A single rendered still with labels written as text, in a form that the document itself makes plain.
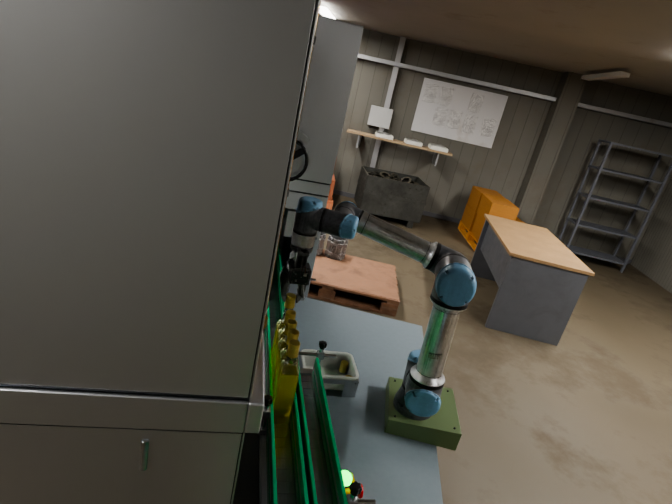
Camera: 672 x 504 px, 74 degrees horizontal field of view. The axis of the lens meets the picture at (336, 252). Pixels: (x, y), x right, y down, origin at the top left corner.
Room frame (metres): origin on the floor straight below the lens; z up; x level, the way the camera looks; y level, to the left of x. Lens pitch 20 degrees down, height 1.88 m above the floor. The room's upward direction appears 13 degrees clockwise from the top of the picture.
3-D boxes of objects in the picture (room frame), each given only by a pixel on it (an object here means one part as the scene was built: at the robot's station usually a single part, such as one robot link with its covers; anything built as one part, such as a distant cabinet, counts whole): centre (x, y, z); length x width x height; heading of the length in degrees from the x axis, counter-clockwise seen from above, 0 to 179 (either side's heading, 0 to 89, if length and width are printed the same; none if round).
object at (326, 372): (1.52, -0.07, 0.80); 0.22 x 0.17 x 0.09; 104
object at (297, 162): (2.14, 0.33, 1.49); 0.21 x 0.05 x 0.21; 104
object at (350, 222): (1.32, 0.01, 1.48); 0.11 x 0.11 x 0.08; 84
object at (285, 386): (1.11, 0.06, 0.99); 0.06 x 0.06 x 0.21; 15
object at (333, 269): (4.15, 0.00, 0.19); 1.38 x 0.96 x 0.39; 87
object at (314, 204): (1.32, 0.11, 1.48); 0.09 x 0.08 x 0.11; 84
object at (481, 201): (6.91, -2.41, 0.39); 1.33 x 0.94 x 0.78; 177
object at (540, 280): (4.60, -1.98, 0.40); 1.48 x 0.76 x 0.79; 175
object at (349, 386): (1.51, -0.05, 0.79); 0.27 x 0.17 x 0.08; 104
